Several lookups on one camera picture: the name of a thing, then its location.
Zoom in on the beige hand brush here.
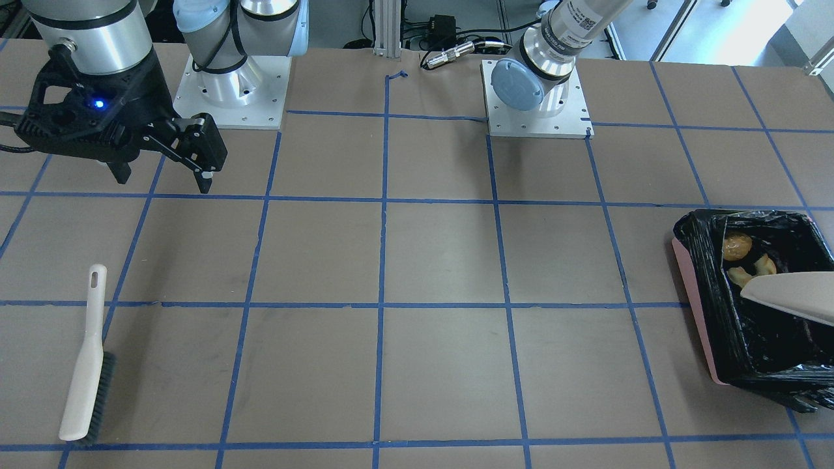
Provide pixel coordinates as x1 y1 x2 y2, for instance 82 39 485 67
59 264 116 446

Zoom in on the aluminium frame post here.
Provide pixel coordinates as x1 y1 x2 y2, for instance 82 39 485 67
372 0 403 61

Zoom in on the beige plastic dustpan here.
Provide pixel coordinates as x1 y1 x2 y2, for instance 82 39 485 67
741 271 833 326

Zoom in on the pale melon rind slice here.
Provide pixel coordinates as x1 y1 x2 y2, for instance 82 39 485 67
726 254 777 289

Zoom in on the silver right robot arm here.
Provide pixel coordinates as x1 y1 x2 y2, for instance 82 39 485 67
2 1 309 193

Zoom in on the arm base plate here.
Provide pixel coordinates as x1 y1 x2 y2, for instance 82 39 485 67
482 60 594 139
173 56 292 130

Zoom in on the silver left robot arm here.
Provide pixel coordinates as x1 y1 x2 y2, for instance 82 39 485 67
489 1 631 111

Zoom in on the yellow potato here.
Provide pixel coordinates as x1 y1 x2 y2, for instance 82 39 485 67
721 231 753 262

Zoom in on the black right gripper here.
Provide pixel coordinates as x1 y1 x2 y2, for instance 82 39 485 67
14 46 227 195

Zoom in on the silver cable connector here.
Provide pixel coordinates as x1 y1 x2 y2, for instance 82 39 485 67
420 41 476 70

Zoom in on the pink bin with black bag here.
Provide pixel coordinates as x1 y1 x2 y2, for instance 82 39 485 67
671 210 832 413

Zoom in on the black power adapter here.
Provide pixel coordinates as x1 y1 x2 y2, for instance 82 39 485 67
425 14 457 48

